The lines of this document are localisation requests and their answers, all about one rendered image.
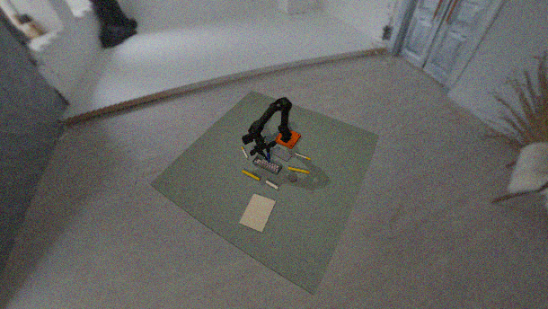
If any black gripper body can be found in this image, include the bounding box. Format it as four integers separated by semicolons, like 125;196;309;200
250;137;277;156

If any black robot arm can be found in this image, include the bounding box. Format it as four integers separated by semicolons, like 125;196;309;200
242;97;292;145

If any black keyboard with white keys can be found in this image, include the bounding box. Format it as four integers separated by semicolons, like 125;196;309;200
252;155;282;175

